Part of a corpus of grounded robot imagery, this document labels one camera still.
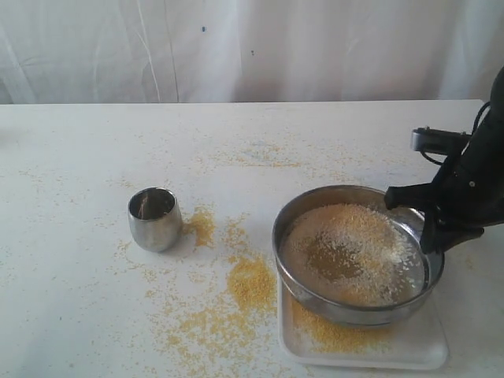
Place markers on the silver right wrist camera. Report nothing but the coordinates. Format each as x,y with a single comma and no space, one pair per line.
430,140

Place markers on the white backdrop curtain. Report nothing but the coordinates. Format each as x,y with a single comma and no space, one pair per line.
248,51

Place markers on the white plastic tray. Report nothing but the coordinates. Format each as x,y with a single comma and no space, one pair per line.
418,343

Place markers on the round steel mesh sieve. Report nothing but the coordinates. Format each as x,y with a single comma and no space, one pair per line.
342,255

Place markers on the yellow millet grain pile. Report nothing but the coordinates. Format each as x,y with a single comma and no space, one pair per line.
252,285

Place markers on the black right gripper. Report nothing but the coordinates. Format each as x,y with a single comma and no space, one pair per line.
465,197

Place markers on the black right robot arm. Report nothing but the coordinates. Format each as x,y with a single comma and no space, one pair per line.
487,127

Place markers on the stainless steel cup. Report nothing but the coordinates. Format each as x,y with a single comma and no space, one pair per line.
155,219

